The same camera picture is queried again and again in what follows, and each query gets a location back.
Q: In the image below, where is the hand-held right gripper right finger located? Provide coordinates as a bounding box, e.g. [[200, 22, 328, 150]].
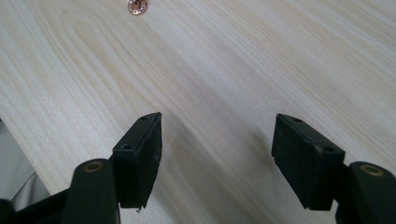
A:
[[271, 113, 347, 212]]

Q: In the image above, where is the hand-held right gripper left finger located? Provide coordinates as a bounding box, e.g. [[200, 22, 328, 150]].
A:
[[112, 112, 163, 209]]

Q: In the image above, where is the small copper round ornament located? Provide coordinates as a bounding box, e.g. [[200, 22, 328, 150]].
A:
[[127, 0, 149, 15]]

